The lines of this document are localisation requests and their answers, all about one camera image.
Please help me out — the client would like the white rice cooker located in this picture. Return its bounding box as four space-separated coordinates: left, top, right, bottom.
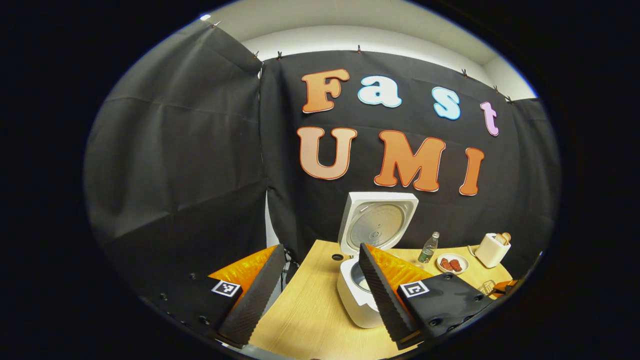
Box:
336 191 419 329

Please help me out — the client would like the white round plate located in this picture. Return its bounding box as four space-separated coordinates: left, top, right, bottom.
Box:
436 253 470 275

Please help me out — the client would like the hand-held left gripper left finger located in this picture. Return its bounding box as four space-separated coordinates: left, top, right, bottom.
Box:
137 243 287 349

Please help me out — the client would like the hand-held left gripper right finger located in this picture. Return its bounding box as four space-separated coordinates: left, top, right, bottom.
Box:
358 243 496 351

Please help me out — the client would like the black backdrop cloth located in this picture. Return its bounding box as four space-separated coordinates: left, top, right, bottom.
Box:
82 20 561 301

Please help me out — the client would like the clear plastic water bottle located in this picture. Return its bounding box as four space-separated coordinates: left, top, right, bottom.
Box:
417 231 441 264

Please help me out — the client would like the white toaster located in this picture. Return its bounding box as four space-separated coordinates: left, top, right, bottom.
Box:
474 232 512 269

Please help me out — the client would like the black tripod stand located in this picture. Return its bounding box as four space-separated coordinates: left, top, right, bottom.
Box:
280 247 301 291

